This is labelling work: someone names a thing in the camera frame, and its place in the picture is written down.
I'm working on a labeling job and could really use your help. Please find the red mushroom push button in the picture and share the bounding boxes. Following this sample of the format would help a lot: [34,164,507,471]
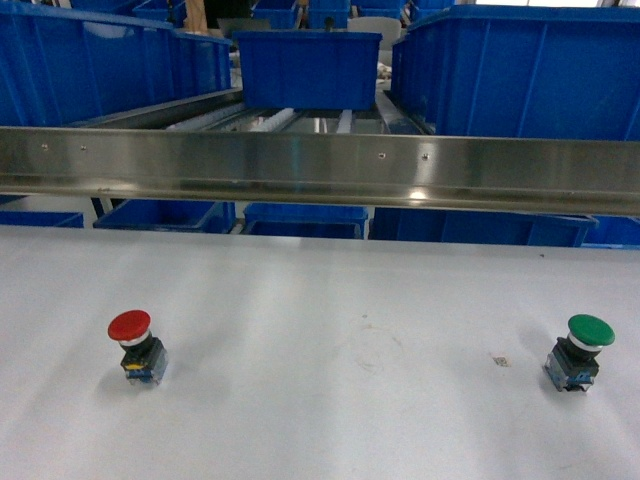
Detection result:
[107,310,168,385]

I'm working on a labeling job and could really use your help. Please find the green mushroom push button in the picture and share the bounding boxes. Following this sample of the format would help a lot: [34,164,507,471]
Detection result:
[544,314,616,392]

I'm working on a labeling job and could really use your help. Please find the centre blue bin upper shelf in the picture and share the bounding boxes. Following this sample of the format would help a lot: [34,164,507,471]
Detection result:
[233,30,382,110]

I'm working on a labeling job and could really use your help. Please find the lower centre blue bin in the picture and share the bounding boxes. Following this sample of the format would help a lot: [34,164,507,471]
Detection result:
[242,203,369,240]

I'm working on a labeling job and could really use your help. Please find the lower left blue bin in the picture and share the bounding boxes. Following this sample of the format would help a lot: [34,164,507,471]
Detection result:
[93,199,236,234]

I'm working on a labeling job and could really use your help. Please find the lower right blue bin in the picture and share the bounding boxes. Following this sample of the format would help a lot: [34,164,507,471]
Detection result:
[369,208,599,247]

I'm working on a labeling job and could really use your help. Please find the right large blue bin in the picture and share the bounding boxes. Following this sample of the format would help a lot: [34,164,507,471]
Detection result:
[391,5,639,141]

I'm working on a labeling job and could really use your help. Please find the large blue bin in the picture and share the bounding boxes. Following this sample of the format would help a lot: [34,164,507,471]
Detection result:
[391,5,639,141]
[1,1,231,127]

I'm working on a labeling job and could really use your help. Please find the left large blue bin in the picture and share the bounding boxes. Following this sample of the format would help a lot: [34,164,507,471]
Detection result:
[1,1,231,127]

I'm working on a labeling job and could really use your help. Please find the steel shelf front rail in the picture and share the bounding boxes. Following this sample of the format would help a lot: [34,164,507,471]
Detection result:
[1,128,639,216]

